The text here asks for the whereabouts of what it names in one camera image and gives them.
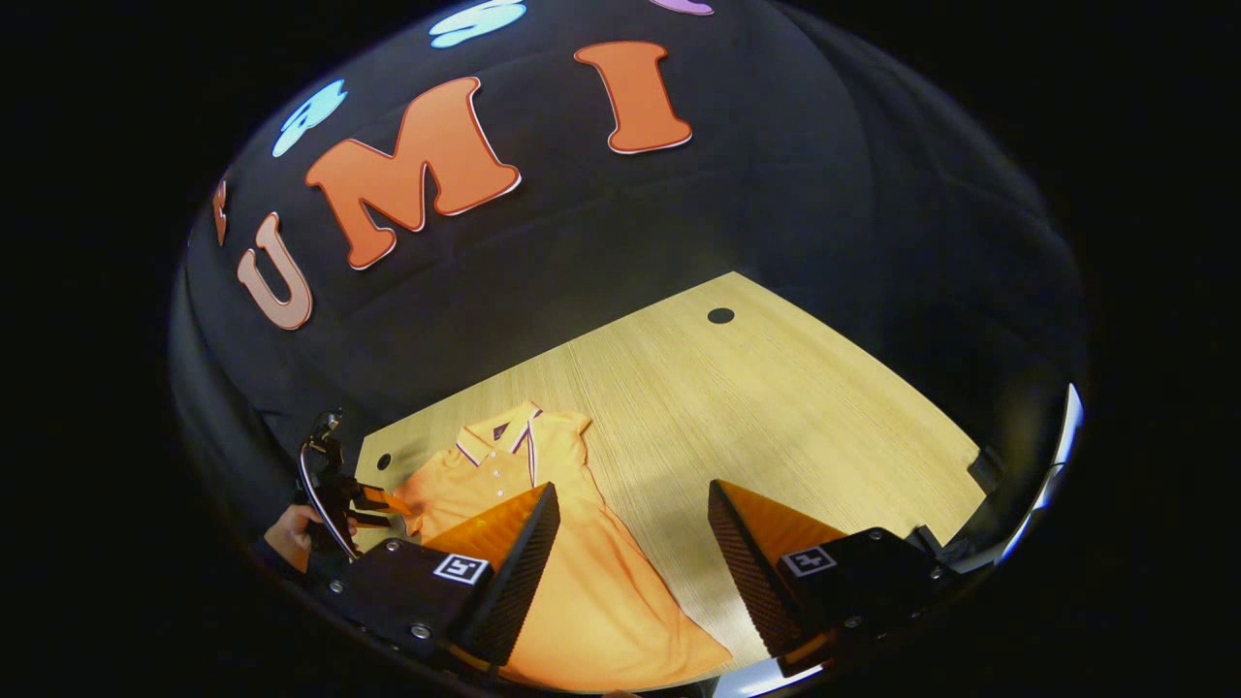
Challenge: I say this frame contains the orange T-shirt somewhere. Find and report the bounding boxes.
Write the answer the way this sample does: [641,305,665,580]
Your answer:
[393,400,735,694]

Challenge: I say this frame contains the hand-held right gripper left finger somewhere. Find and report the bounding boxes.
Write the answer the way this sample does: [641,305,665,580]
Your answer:
[308,482,561,670]

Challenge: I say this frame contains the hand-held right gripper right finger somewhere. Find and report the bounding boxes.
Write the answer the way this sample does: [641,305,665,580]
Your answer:
[708,479,956,678]

